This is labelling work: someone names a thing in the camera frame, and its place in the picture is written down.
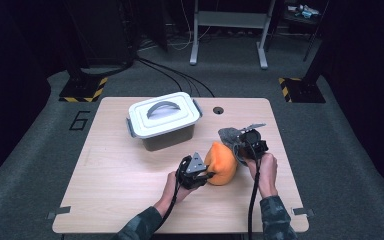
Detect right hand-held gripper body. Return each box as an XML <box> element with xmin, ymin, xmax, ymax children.
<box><xmin>238</xmin><ymin>123</ymin><xmax>268</xmax><ymax>161</ymax></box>

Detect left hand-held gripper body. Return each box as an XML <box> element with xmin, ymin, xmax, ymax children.
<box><xmin>176</xmin><ymin>152</ymin><xmax>208</xmax><ymax>190</ymax></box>

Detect orange plush toy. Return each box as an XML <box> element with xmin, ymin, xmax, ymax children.
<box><xmin>203</xmin><ymin>141</ymin><xmax>240</xmax><ymax>187</ymax></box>

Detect grey towel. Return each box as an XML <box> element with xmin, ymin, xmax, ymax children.
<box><xmin>217</xmin><ymin>127</ymin><xmax>248</xmax><ymax>166</ymax></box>

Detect grey translucent storage box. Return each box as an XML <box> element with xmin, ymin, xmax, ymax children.
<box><xmin>125</xmin><ymin>98</ymin><xmax>204</xmax><ymax>152</ymax></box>

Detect white lid with grey handle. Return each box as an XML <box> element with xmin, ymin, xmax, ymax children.
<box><xmin>128</xmin><ymin>91</ymin><xmax>201</xmax><ymax>140</ymax></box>

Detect person's left hand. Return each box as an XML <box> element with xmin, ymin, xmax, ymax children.
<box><xmin>161</xmin><ymin>170</ymin><xmax>198</xmax><ymax>214</ymax></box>

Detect person's right hand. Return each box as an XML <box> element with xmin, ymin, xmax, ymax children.
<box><xmin>246</xmin><ymin>152</ymin><xmax>279</xmax><ymax>199</ymax></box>

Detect black stand base hazard stripes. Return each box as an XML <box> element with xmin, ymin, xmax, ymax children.
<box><xmin>278</xmin><ymin>76</ymin><xmax>327</xmax><ymax>104</ymax></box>
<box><xmin>58</xmin><ymin>71</ymin><xmax>109</xmax><ymax>103</ymax></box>

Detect grey tape strip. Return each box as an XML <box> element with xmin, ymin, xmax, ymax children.
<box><xmin>291</xmin><ymin>207</ymin><xmax>315</xmax><ymax>218</ymax></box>
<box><xmin>45</xmin><ymin>205</ymin><xmax>72</xmax><ymax>220</ymax></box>

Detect dark shelf with small things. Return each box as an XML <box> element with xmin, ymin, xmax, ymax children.
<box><xmin>281</xmin><ymin>0</ymin><xmax>331</xmax><ymax>63</ymax></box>

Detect black cabinet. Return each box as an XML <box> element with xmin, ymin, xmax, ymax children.
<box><xmin>64</xmin><ymin>0</ymin><xmax>138</xmax><ymax>68</ymax></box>

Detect left hand-held gripper black cable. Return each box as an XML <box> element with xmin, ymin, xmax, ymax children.
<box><xmin>155</xmin><ymin>159</ymin><xmax>186</xmax><ymax>232</ymax></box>

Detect hand-held gripper black cable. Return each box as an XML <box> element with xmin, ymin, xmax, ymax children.
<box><xmin>155</xmin><ymin>159</ymin><xmax>186</xmax><ymax>232</ymax></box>
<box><xmin>247</xmin><ymin>146</ymin><xmax>263</xmax><ymax>240</ymax></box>

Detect right hand-held gripper black cable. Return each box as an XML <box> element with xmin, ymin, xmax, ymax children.
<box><xmin>247</xmin><ymin>146</ymin><xmax>263</xmax><ymax>240</ymax></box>

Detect black floor cables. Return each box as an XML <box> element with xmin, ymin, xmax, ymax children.
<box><xmin>136</xmin><ymin>56</ymin><xmax>216</xmax><ymax>98</ymax></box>

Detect white metal desk frame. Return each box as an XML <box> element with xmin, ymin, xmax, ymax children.
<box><xmin>189</xmin><ymin>0</ymin><xmax>277</xmax><ymax>70</ymax></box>

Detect white cables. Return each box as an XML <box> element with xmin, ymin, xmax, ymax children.
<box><xmin>166</xmin><ymin>0</ymin><xmax>212</xmax><ymax>52</ymax></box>

